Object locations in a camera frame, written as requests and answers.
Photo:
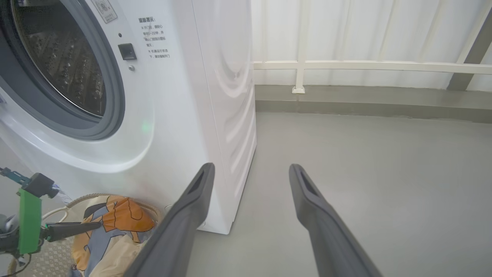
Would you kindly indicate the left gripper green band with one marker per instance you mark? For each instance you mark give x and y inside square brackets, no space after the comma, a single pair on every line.
[30,223]

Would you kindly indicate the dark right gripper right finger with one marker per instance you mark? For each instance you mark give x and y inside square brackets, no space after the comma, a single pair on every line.
[330,242]

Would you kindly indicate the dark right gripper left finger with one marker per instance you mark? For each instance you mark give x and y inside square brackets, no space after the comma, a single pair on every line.
[177,238]

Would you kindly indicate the orange cream blue garment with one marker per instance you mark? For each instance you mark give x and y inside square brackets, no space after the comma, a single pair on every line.
[123,219]

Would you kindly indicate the cream perforated laundry basket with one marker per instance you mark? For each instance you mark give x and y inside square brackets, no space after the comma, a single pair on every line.
[54,257]

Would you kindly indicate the white front-load washing machine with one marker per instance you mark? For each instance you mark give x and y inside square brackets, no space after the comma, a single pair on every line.
[184,115]

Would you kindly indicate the black door latch socket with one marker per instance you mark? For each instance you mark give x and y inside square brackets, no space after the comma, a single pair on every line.
[127,51]

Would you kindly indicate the white metal railing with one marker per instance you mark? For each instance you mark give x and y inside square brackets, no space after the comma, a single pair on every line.
[346,64]

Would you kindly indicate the grey steel diagonal beam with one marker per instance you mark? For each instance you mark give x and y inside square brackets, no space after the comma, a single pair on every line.
[471,54]

